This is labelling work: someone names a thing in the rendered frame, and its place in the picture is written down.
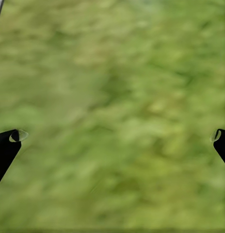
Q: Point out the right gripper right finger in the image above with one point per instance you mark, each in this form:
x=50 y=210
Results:
x=218 y=137

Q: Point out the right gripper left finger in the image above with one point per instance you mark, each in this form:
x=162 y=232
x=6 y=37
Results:
x=10 y=144

